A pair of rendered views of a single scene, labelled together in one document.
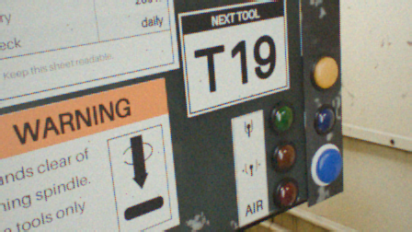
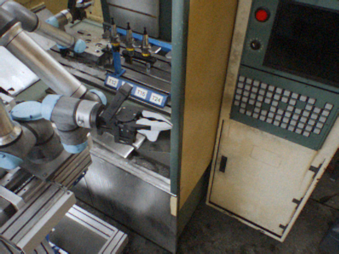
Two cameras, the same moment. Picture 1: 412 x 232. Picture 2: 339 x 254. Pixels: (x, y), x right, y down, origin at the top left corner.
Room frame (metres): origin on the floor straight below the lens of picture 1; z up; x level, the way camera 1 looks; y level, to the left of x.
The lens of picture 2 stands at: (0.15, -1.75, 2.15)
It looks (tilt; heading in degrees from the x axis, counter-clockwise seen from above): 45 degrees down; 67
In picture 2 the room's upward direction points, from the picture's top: straight up
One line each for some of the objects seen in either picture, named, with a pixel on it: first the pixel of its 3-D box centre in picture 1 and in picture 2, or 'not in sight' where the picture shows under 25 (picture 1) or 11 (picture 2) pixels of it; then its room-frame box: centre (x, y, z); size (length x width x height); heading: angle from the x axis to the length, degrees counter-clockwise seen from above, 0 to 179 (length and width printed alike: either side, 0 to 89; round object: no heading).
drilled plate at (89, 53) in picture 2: not in sight; (94, 46); (0.44, 0.30, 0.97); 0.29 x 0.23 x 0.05; 126
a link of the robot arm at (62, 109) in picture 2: not in sight; (64, 110); (0.14, -1.04, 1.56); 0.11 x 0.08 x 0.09; 142
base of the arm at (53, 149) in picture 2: not in sight; (41, 141); (0.01, -0.77, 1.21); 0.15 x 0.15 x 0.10
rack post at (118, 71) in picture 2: not in sight; (116, 54); (0.53, 0.00, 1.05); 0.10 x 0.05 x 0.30; 36
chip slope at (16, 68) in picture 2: not in sight; (38, 49); (0.06, 0.79, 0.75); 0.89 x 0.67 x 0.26; 36
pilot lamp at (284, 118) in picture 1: (283, 118); not in sight; (0.43, -0.06, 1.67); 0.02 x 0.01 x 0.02; 126
